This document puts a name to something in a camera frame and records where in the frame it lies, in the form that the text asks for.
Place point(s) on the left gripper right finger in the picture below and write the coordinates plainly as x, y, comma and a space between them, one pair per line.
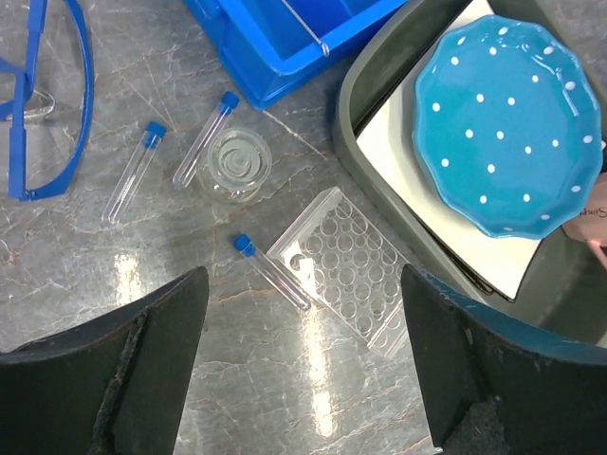
488, 379

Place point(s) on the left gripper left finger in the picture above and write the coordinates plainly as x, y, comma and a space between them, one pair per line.
116, 384

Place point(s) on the glass jar with lid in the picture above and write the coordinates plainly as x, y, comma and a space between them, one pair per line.
236, 166

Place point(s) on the dark green tray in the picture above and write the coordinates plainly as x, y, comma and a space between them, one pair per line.
564, 289

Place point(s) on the white square plate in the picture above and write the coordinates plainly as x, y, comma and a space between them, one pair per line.
483, 266

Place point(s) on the pink ceramic mug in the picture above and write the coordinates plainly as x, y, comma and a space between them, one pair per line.
589, 226

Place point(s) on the blue capped test tube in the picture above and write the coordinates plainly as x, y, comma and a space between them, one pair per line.
213, 127
273, 273
133, 173

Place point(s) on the clear acrylic tube rack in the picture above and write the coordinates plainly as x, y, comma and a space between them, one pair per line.
347, 265

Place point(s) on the teal polka dot plate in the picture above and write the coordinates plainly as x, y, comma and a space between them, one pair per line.
508, 127

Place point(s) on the blue safety glasses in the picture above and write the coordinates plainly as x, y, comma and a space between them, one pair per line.
31, 103

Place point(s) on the blue divided storage bin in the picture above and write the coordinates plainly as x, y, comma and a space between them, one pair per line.
269, 55

